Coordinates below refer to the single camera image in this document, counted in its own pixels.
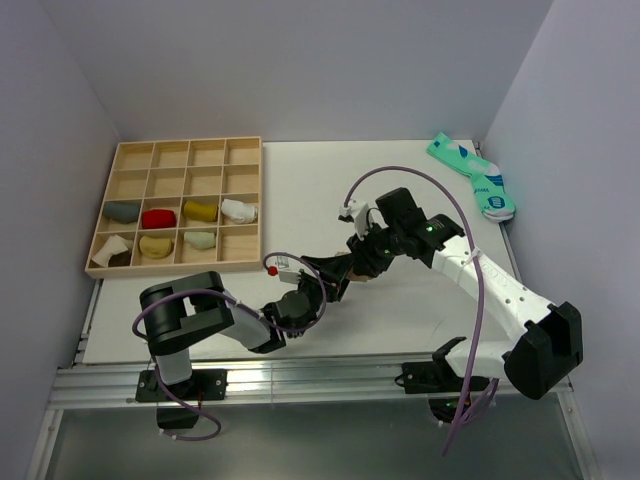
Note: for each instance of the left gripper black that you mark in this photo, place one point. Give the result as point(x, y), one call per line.
point(333, 273)

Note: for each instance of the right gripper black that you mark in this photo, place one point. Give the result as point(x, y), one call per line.
point(365, 263)

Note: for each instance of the tan maroon striped sock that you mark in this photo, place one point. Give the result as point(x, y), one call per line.
point(356, 267)

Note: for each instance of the pale green ankle sock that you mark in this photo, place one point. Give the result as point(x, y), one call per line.
point(200, 240)

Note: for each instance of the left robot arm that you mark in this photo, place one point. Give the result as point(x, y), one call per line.
point(179, 314)

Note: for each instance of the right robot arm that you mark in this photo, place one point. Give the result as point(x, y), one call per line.
point(544, 340)

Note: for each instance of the teal patterned sock pair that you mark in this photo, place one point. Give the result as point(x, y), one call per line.
point(486, 179)

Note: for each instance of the mustard yellow rolled sock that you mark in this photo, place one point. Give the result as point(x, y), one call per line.
point(196, 211)

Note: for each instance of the wooden compartment tray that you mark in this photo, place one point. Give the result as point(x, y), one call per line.
point(164, 175)

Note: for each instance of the red rolled sock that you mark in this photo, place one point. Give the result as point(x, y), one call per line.
point(158, 219)

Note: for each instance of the grey rolled sock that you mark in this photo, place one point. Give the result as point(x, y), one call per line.
point(122, 212)

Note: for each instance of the white and brown rolled sock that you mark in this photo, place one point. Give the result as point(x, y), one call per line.
point(114, 245)

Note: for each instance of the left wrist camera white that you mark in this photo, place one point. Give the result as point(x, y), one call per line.
point(283, 271)

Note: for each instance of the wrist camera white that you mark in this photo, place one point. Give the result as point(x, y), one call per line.
point(356, 212)
point(283, 271)

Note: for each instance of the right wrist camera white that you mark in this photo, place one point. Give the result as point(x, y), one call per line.
point(356, 212)

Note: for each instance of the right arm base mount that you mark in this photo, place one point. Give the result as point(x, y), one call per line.
point(436, 376)

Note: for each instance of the aluminium frame rail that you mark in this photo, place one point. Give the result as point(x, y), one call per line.
point(262, 379)

